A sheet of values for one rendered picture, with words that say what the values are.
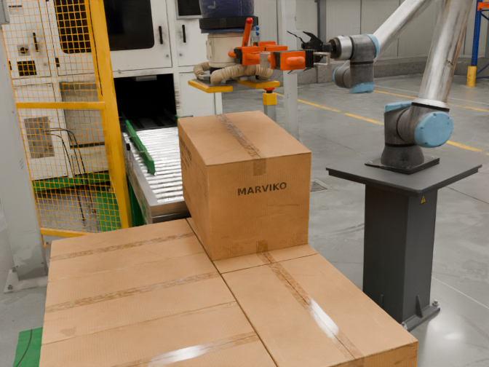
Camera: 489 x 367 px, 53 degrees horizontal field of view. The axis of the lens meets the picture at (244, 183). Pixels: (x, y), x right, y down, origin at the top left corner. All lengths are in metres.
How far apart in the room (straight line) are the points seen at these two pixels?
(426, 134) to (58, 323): 1.49
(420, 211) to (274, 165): 0.82
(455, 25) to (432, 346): 1.36
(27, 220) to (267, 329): 1.94
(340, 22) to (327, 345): 11.50
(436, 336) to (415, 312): 0.16
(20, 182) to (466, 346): 2.44
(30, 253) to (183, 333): 1.82
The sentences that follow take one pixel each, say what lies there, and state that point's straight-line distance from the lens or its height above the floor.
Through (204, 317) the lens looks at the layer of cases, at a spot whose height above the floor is 0.54.
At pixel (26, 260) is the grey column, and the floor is 0.14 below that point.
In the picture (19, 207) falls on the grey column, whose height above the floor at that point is 0.48.
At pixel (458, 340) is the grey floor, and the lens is 2.50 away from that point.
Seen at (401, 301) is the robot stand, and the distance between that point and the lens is 2.45.
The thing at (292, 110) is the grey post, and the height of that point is 0.47.
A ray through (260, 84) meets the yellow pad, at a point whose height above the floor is 1.18.
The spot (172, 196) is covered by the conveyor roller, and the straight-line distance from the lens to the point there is 2.68.
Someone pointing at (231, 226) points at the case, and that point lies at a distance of 1.84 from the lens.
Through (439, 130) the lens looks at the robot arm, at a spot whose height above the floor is 0.96.
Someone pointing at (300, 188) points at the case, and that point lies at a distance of 1.87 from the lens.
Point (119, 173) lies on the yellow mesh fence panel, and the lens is 3.08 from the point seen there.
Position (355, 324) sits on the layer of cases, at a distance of 1.52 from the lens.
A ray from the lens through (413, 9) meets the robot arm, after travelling 2.20.
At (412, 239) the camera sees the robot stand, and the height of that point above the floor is 0.44.
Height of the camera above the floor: 1.39
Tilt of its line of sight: 18 degrees down
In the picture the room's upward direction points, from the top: 3 degrees counter-clockwise
